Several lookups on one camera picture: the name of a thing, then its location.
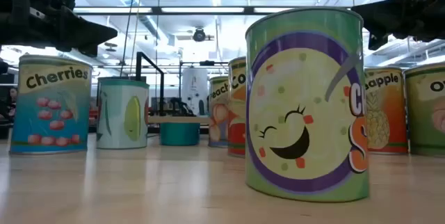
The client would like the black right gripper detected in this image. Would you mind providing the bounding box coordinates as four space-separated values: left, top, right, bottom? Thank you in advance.
350 0 445 51

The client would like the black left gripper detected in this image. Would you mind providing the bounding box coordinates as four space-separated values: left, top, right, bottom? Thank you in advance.
0 0 118 58

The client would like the blue cherries can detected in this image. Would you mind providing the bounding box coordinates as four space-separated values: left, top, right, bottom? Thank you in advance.
9 54 94 155

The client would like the white vegetables can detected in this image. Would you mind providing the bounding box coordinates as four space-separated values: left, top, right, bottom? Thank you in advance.
96 79 150 150

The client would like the orange pineapple can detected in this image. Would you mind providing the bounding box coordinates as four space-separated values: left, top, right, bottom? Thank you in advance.
363 66 410 155

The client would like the green can with pink picture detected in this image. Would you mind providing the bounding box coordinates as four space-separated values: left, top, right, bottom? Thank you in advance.
403 62 445 157

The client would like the green soup can smiling face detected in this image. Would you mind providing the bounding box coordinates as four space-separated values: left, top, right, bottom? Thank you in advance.
244 6 371 203

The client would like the peaches can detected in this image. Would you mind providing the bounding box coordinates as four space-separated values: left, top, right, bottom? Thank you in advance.
207 75 230 148

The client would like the orange red corn can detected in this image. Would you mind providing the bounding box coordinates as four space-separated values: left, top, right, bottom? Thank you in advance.
227 56 248 158

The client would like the person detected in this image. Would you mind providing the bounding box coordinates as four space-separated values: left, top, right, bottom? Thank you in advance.
0 86 19 122

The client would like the white cylindrical tank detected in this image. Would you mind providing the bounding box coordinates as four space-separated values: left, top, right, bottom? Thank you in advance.
181 66 209 116

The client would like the teal bowl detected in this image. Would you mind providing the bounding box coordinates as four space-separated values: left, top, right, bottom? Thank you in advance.
159 122 201 147

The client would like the black cable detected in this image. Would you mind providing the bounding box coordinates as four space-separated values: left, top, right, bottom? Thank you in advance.
120 0 139 77

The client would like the thin tan hanging cable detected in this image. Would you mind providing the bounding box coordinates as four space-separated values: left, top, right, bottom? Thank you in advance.
129 0 144 76

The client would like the black metal frame bar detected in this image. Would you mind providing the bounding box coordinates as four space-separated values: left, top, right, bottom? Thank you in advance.
72 6 354 17

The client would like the black round camera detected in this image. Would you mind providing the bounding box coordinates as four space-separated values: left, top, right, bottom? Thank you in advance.
192 27 207 43

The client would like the wooden shelf with black frame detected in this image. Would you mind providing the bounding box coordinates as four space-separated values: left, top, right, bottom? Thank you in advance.
135 51 211 126

